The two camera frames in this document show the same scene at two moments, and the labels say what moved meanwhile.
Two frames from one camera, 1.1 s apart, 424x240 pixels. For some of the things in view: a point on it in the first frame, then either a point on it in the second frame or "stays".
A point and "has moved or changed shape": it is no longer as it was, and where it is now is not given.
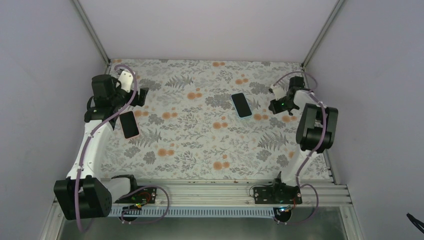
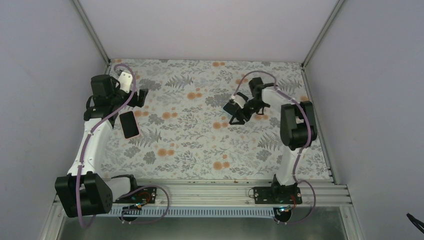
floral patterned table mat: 205,120 stays
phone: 241,105 has moved or changed shape
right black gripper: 275,109 -> 240,116
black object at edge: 416,222 stays
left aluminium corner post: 92,34 stays
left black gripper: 141,97 stays
